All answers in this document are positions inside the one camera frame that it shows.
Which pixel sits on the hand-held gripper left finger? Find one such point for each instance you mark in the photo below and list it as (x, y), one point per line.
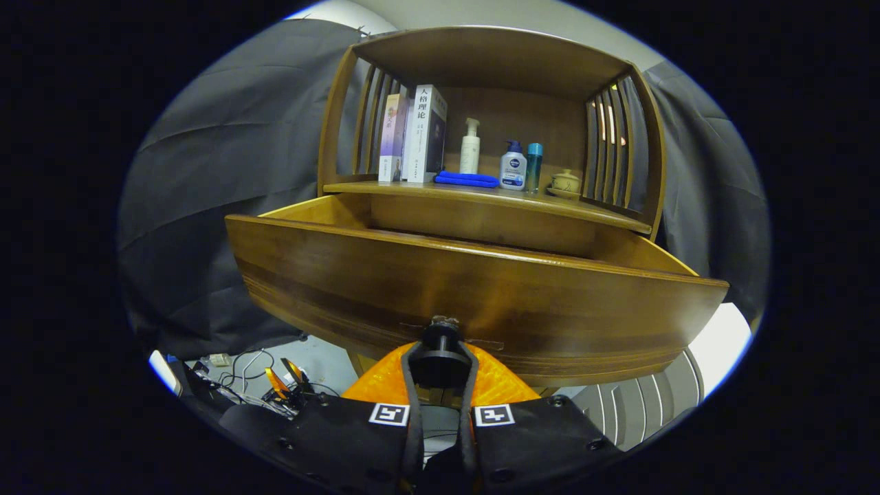
(414, 433)

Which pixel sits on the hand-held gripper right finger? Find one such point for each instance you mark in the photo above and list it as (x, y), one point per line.
(467, 433)

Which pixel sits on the black drawer knob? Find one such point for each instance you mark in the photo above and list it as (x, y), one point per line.
(440, 361)

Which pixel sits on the brown wooden drawer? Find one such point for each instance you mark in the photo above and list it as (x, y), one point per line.
(481, 295)

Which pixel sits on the wooden countertop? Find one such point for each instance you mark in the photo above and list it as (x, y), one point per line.
(495, 196)

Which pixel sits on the brown wooden cabinet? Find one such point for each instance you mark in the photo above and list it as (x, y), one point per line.
(495, 62)

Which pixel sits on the orange black tool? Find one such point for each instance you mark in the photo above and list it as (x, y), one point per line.
(278, 381)

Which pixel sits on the grey slatted panel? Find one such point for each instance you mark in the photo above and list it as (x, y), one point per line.
(639, 405)

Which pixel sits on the blue folded cloth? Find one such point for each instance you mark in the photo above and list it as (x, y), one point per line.
(467, 180)

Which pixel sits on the white blue-cap pump bottle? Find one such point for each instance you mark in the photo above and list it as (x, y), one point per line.
(513, 172)

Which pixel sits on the yellow lidded teacup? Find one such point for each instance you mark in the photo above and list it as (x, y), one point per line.
(565, 182)

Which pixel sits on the white flat panel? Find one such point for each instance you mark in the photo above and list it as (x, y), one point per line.
(722, 344)

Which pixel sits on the teal bottle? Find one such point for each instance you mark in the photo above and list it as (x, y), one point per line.
(533, 168)

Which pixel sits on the thick white book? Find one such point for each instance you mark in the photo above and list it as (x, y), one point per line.
(421, 137)

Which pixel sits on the purple book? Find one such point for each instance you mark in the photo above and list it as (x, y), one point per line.
(393, 137)

